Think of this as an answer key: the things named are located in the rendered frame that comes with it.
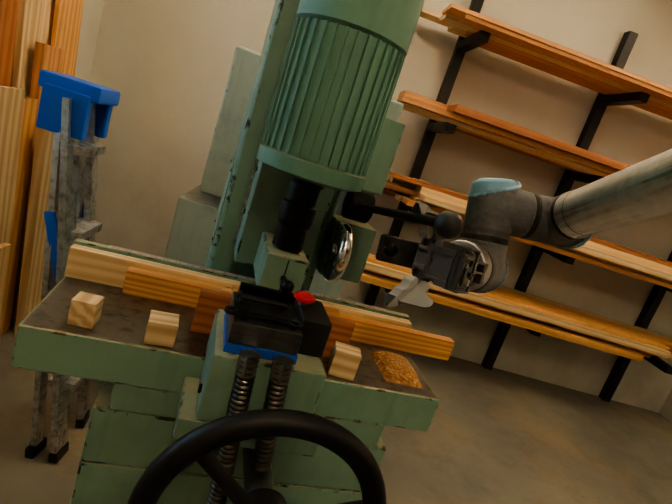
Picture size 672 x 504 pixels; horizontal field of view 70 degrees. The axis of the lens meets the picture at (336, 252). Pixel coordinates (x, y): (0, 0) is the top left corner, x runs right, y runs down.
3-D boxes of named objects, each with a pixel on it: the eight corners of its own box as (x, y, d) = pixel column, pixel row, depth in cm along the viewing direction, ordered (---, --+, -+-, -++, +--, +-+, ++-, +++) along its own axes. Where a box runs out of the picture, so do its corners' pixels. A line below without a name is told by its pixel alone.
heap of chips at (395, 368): (385, 381, 75) (389, 371, 75) (368, 351, 85) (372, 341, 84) (424, 389, 77) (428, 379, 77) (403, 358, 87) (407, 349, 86)
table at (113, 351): (-33, 413, 51) (-25, 364, 50) (62, 301, 79) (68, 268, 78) (454, 476, 68) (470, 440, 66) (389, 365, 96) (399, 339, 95)
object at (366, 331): (121, 293, 76) (126, 270, 75) (124, 288, 77) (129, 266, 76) (447, 360, 92) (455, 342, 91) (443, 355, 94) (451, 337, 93)
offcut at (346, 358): (327, 374, 72) (336, 349, 71) (327, 364, 75) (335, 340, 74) (353, 381, 72) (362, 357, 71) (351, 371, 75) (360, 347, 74)
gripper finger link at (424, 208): (457, 195, 65) (463, 239, 72) (419, 186, 68) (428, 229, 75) (447, 211, 64) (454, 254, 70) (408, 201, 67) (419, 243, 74)
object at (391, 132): (345, 185, 96) (369, 111, 93) (336, 178, 105) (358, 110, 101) (383, 196, 99) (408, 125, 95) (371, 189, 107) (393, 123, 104)
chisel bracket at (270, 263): (253, 301, 76) (268, 252, 74) (250, 272, 89) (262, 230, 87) (297, 311, 78) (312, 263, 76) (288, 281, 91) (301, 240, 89)
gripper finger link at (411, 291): (414, 315, 65) (446, 279, 71) (378, 300, 68) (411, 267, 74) (414, 331, 67) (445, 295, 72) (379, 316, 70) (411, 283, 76)
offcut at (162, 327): (174, 335, 68) (179, 314, 68) (172, 348, 65) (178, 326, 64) (145, 330, 67) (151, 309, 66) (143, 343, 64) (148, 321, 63)
